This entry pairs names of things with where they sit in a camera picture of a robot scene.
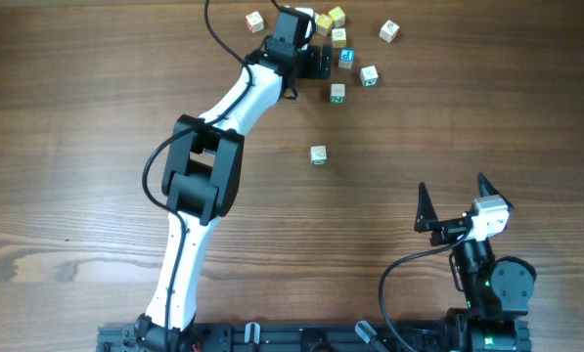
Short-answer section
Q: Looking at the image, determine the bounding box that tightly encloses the green N block lower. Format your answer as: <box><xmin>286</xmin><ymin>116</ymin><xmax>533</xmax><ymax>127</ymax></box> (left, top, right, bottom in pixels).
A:
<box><xmin>330</xmin><ymin>83</ymin><xmax>345</xmax><ymax>104</ymax></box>

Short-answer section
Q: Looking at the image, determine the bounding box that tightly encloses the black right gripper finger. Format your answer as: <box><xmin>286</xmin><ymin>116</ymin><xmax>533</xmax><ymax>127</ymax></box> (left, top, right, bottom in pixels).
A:
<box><xmin>477</xmin><ymin>173</ymin><xmax>514</xmax><ymax>210</ymax></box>
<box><xmin>414</xmin><ymin>182</ymin><xmax>438</xmax><ymax>233</ymax></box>

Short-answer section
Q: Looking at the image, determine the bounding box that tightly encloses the yellow block left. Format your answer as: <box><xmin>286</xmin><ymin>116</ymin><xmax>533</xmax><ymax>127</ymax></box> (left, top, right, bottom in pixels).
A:
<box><xmin>315</xmin><ymin>14</ymin><xmax>334</xmax><ymax>36</ymax></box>

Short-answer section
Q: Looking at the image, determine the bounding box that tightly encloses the green V letter block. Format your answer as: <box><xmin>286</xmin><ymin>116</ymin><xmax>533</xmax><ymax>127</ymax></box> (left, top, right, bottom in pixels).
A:
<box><xmin>360</xmin><ymin>66</ymin><xmax>379</xmax><ymax>87</ymax></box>

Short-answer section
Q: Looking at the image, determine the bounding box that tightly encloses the yellow white picture block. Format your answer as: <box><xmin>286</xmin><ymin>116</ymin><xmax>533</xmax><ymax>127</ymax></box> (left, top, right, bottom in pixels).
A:
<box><xmin>331</xmin><ymin>27</ymin><xmax>346</xmax><ymax>49</ymax></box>

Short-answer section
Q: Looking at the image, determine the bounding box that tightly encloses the yellow block top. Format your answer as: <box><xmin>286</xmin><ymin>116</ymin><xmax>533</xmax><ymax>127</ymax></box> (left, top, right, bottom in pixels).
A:
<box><xmin>328</xmin><ymin>6</ymin><xmax>346</xmax><ymax>28</ymax></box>

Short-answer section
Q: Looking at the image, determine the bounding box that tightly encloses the red picture block far left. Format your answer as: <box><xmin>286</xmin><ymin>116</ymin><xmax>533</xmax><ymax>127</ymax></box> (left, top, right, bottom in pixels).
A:
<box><xmin>246</xmin><ymin>11</ymin><xmax>265</xmax><ymax>33</ymax></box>

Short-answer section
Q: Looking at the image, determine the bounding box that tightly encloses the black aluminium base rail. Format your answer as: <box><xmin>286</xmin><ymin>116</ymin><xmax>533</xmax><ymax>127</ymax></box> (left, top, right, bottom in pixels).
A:
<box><xmin>95</xmin><ymin>320</ymin><xmax>532</xmax><ymax>352</ymax></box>

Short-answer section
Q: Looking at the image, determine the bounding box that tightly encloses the blue P letter block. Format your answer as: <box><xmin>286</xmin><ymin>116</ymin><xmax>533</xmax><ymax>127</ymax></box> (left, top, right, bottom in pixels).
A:
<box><xmin>338</xmin><ymin>48</ymin><xmax>355</xmax><ymax>69</ymax></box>

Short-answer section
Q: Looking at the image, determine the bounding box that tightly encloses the red K picture block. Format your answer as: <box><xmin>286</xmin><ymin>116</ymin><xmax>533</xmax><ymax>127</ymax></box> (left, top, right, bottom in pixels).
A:
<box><xmin>379</xmin><ymin>20</ymin><xmax>400</xmax><ymax>43</ymax></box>

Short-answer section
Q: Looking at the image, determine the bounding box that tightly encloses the green base tower block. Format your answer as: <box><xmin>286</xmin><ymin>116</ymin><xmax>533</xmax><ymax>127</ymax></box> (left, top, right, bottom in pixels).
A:
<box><xmin>310</xmin><ymin>146</ymin><xmax>328</xmax><ymax>165</ymax></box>

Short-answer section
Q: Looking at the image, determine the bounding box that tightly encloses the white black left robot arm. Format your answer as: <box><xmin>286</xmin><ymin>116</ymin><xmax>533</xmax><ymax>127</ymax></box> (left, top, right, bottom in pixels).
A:
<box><xmin>134</xmin><ymin>6</ymin><xmax>332</xmax><ymax>351</ymax></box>

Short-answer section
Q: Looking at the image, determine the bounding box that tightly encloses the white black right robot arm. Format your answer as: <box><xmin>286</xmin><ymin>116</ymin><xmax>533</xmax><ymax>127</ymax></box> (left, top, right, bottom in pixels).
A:
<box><xmin>414</xmin><ymin>174</ymin><xmax>537</xmax><ymax>352</ymax></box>

